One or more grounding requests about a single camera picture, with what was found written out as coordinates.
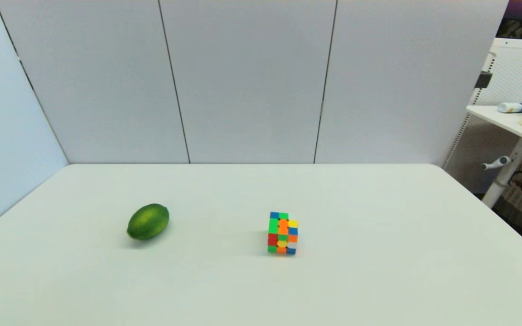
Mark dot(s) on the multicoloured rubiks cube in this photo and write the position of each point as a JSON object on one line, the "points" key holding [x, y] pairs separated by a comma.
{"points": [[282, 233]]}

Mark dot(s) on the white and blue bottle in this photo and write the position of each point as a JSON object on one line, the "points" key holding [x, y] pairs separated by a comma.
{"points": [[510, 107]]}

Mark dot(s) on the white perforated pegboard panel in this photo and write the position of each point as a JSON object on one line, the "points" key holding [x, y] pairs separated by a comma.
{"points": [[514, 72]]}

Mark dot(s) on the white desk top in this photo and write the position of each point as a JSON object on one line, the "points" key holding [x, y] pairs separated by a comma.
{"points": [[505, 124]]}

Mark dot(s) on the black clip on pegboard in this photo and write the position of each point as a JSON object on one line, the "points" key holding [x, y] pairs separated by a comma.
{"points": [[483, 80]]}

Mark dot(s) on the green lime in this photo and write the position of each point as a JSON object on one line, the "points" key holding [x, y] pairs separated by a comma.
{"points": [[148, 222]]}

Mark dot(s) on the white desk leg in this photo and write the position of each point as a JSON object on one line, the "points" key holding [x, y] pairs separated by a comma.
{"points": [[505, 176]]}

